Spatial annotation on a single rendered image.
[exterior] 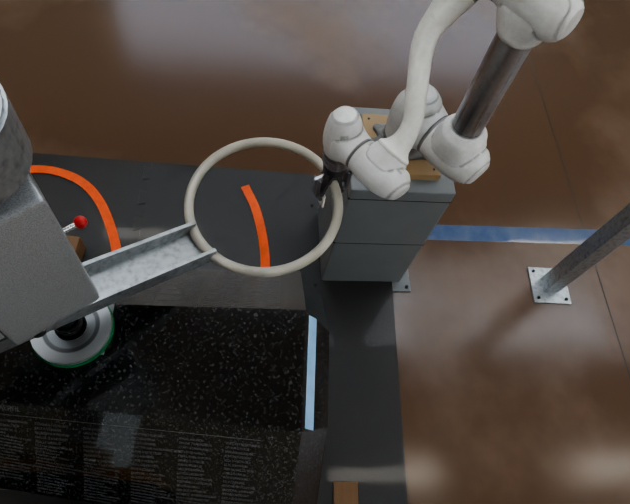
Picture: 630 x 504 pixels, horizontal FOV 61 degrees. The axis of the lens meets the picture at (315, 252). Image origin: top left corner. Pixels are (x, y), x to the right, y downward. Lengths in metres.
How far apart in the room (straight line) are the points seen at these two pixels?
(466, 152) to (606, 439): 1.63
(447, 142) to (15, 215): 1.28
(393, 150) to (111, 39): 2.50
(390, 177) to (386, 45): 2.39
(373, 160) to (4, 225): 0.88
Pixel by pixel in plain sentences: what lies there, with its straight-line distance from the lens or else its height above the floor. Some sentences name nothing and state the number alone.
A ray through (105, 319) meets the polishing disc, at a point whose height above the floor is 0.90.
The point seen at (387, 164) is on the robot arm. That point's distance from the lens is 1.43.
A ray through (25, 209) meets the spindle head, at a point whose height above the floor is 1.59.
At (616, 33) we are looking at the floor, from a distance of 4.69.
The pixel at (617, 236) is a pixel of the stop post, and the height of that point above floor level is 0.60.
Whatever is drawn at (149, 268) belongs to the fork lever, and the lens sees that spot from 1.57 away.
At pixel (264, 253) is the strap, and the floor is 0.02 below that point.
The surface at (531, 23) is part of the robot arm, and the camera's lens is 1.45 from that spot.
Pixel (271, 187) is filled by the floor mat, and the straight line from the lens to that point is 2.87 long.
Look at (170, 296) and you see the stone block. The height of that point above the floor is 0.82.
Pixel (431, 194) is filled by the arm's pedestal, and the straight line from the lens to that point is 2.04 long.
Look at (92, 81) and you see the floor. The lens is 3.42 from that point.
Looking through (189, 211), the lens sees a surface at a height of 0.97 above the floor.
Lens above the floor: 2.38
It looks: 61 degrees down
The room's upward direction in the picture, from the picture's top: 15 degrees clockwise
